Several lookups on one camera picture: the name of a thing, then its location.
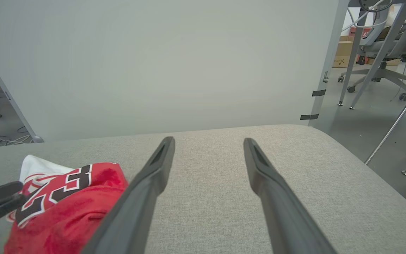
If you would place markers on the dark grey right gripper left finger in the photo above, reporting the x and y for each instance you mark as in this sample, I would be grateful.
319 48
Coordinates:
136 211

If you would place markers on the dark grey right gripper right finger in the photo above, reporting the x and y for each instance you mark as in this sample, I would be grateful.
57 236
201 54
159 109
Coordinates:
284 215

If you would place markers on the grey metal partition foot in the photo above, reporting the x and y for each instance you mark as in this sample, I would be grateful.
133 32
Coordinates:
38 139

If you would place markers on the white partition panel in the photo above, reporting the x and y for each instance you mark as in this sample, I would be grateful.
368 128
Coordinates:
153 70

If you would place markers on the chrome metal pole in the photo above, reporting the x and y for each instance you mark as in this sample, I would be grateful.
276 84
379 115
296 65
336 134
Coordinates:
395 121

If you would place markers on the red and white basketball jersey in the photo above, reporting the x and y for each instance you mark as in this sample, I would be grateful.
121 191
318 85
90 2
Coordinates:
76 218

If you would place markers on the grey office chair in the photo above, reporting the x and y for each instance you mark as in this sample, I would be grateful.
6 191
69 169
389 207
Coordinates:
387 46
382 72

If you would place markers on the brown cardboard box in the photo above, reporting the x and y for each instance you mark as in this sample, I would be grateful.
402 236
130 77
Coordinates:
340 61
344 48

